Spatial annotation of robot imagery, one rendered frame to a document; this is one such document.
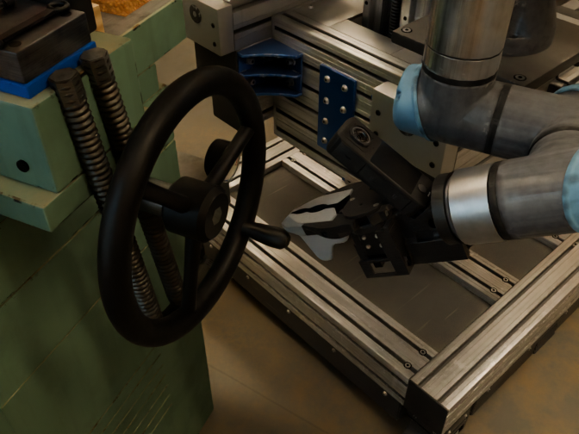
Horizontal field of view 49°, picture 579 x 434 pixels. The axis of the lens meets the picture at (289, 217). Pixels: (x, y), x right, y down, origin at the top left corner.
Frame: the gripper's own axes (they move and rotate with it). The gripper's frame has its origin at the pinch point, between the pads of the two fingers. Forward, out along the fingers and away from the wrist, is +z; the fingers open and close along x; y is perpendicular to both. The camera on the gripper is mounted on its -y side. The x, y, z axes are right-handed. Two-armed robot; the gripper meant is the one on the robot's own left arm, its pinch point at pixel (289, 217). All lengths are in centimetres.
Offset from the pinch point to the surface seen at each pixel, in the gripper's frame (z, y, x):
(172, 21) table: 13.9, -23.8, 14.1
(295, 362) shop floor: 48, 57, 33
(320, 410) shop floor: 39, 62, 24
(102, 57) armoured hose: -0.4, -25.6, -12.2
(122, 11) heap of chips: 15.7, -27.7, 8.8
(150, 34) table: 13.8, -23.8, 9.0
